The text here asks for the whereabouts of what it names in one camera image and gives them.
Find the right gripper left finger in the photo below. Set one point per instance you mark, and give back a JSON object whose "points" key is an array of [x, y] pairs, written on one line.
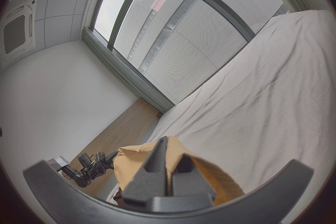
{"points": [[143, 188]]}

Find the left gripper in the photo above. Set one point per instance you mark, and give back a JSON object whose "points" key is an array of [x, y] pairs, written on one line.
{"points": [[106, 164]]}

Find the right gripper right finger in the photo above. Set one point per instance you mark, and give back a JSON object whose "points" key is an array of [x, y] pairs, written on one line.
{"points": [[194, 186]]}

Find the tan shorts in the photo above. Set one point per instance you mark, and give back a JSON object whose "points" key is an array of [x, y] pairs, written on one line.
{"points": [[131, 162]]}

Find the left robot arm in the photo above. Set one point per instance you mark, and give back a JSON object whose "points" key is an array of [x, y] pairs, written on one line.
{"points": [[78, 179]]}

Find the bed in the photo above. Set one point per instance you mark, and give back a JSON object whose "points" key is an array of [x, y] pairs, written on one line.
{"points": [[249, 99]]}

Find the brown shorts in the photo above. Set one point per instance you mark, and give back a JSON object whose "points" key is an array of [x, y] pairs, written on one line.
{"points": [[119, 195]]}

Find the window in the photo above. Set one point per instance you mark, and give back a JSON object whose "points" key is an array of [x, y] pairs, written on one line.
{"points": [[183, 47]]}

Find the white ceiling air conditioner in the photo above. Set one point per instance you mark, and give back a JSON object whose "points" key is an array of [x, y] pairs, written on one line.
{"points": [[18, 31]]}

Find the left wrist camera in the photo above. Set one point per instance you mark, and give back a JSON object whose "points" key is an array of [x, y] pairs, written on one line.
{"points": [[100, 156]]}

